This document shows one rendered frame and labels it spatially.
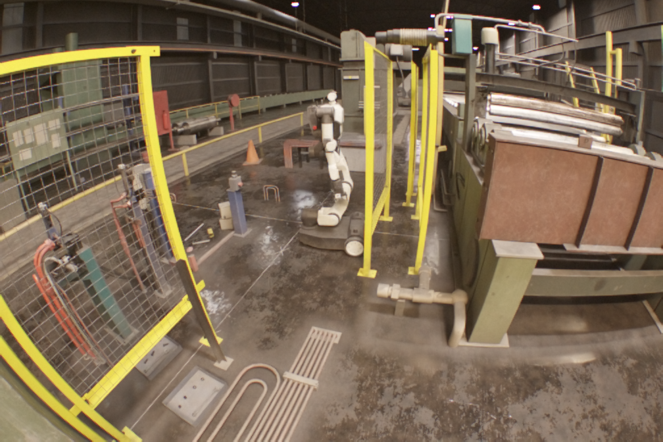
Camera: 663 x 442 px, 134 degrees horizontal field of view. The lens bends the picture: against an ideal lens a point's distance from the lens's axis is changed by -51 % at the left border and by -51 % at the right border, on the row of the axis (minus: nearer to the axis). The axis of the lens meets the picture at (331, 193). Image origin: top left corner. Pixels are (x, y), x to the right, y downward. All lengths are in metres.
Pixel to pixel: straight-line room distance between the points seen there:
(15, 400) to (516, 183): 2.34
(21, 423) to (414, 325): 2.25
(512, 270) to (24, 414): 2.29
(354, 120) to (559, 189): 4.58
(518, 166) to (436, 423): 1.42
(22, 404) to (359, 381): 1.67
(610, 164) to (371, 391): 1.86
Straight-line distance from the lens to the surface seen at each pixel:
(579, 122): 3.57
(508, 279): 1.71
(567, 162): 1.67
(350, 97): 5.68
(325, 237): 2.70
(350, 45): 5.77
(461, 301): 2.01
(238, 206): 3.10
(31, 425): 1.38
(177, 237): 1.62
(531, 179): 1.60
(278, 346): 1.98
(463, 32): 3.01
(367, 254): 2.34
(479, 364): 2.00
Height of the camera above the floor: 1.55
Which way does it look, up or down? 22 degrees down
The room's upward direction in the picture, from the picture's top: 2 degrees counter-clockwise
